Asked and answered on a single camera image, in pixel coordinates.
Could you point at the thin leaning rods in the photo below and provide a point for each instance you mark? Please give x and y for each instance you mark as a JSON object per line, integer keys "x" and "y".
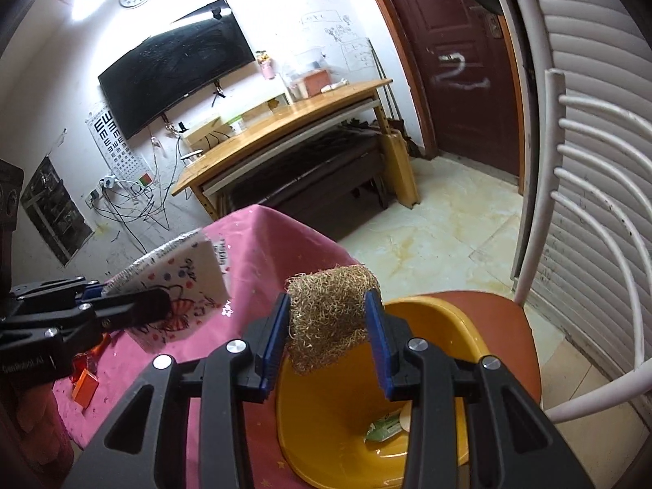
{"x": 387, "y": 97}

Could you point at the pink starry tablecloth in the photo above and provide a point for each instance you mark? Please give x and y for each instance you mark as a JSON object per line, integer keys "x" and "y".
{"x": 244, "y": 244}

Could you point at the dark red door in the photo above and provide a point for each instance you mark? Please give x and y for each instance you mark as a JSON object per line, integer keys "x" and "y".
{"x": 448, "y": 25}

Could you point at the clear plastic container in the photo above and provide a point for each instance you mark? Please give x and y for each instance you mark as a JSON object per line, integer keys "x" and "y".
{"x": 305, "y": 61}

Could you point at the brown small box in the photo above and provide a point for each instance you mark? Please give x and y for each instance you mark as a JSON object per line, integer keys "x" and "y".
{"x": 315, "y": 83}

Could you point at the red green small cube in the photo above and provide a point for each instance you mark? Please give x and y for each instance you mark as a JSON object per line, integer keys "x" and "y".
{"x": 145, "y": 180}

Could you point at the white cartoon snack bag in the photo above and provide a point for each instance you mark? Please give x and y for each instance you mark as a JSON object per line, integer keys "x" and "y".
{"x": 196, "y": 270}

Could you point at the orange small box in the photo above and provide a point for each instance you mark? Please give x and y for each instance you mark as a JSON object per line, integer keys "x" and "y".
{"x": 84, "y": 388}

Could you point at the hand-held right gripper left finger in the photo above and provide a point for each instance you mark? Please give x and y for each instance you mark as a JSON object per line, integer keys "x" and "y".
{"x": 275, "y": 346}

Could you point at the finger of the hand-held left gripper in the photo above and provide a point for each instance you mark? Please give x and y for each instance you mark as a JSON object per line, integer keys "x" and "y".
{"x": 132, "y": 310}
{"x": 51, "y": 289}

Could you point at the yellow plastic basin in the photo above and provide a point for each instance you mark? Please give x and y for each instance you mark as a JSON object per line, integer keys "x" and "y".
{"x": 326, "y": 417}

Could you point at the pink wall cup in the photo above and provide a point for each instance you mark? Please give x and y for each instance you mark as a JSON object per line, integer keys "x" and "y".
{"x": 266, "y": 67}

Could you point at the dark wall poster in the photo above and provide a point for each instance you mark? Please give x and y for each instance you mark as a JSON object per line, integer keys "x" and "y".
{"x": 51, "y": 209}

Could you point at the white power strip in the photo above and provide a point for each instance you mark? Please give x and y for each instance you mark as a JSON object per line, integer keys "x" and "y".
{"x": 109, "y": 182}

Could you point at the dark wooden bench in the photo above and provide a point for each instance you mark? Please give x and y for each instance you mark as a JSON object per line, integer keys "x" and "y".
{"x": 305, "y": 173}

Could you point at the green white wrapper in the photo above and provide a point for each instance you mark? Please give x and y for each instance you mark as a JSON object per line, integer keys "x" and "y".
{"x": 382, "y": 429}

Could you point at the white paper roll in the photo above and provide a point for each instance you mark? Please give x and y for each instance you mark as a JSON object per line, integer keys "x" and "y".
{"x": 334, "y": 85}

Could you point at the golden mesh scouring pad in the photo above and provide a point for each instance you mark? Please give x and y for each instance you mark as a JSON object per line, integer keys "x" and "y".
{"x": 326, "y": 310}

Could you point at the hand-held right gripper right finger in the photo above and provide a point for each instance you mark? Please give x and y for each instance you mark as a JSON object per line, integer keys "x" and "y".
{"x": 379, "y": 346}

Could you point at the white roller shutter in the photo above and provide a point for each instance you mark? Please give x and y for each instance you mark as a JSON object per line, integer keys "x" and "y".
{"x": 586, "y": 25}

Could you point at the white chair with brown seat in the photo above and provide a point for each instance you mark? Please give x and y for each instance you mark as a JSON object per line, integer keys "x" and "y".
{"x": 509, "y": 326}

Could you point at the green white cup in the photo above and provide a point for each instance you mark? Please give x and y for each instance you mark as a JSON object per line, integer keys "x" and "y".
{"x": 237, "y": 126}

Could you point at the black wall television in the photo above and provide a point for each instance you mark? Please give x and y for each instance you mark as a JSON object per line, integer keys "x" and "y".
{"x": 173, "y": 71}

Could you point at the dark wooden cabinet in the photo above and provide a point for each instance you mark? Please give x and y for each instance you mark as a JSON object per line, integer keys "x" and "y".
{"x": 10, "y": 198}

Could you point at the wooden desk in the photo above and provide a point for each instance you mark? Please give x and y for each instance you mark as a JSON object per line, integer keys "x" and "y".
{"x": 285, "y": 117}

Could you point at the eye chart poster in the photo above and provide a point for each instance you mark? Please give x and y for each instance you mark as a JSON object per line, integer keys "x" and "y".
{"x": 114, "y": 147}

